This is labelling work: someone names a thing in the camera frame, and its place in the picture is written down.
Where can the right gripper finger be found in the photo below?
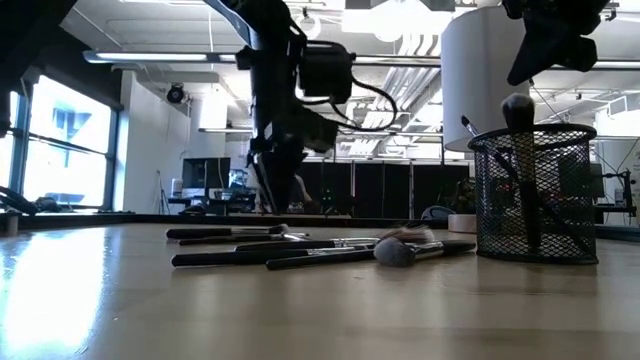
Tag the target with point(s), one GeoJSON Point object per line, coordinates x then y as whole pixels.
{"type": "Point", "coordinates": [549, 45]}
{"type": "Point", "coordinates": [527, 45]}

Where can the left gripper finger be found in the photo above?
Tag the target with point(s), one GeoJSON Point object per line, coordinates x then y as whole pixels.
{"type": "Point", "coordinates": [270, 185]}
{"type": "Point", "coordinates": [289, 182]}

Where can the fluffy fan makeup brush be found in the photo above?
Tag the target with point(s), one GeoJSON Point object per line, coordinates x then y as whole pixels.
{"type": "Point", "coordinates": [280, 245]}

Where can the large round powder brush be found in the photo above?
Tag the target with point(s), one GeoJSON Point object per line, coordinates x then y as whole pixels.
{"type": "Point", "coordinates": [518, 112]}

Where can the fluffy-tipped black makeup brush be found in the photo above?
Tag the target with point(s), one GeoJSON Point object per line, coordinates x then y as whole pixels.
{"type": "Point", "coordinates": [200, 232]}

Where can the grey round-head makeup brush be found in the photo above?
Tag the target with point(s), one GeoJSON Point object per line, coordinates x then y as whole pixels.
{"type": "Point", "coordinates": [395, 252]}

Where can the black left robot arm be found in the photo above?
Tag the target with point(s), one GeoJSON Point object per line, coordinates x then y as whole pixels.
{"type": "Point", "coordinates": [272, 75]}

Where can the person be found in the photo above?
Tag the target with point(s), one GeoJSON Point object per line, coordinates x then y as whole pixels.
{"type": "Point", "coordinates": [302, 197]}

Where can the monitor with blue screen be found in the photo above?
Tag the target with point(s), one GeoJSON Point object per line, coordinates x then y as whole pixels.
{"type": "Point", "coordinates": [238, 179]}

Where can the dark office desk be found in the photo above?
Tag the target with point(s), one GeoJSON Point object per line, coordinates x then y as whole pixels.
{"type": "Point", "coordinates": [220, 202]}

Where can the white shade table lamp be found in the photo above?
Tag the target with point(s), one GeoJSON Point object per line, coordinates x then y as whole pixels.
{"type": "Point", "coordinates": [480, 75]}

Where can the black computer monitor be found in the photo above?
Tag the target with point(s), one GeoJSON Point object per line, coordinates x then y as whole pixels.
{"type": "Point", "coordinates": [205, 172]}

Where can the black partition panels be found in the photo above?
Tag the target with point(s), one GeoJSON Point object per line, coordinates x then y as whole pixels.
{"type": "Point", "coordinates": [380, 190]}

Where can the white box device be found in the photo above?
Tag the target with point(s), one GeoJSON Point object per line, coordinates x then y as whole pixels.
{"type": "Point", "coordinates": [177, 187]}

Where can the black round ceiling spotlight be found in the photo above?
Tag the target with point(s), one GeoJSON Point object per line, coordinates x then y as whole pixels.
{"type": "Point", "coordinates": [175, 93]}

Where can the white ceiling pipes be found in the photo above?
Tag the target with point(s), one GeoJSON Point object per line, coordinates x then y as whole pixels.
{"type": "Point", "coordinates": [415, 85]}

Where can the grey office chair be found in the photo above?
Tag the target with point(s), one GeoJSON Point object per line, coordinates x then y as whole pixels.
{"type": "Point", "coordinates": [436, 213]}

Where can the long ceiling light bar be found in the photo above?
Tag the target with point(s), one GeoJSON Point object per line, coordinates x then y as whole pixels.
{"type": "Point", "coordinates": [150, 56]}

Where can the large bright window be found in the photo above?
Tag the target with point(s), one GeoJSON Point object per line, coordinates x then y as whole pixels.
{"type": "Point", "coordinates": [65, 150]}

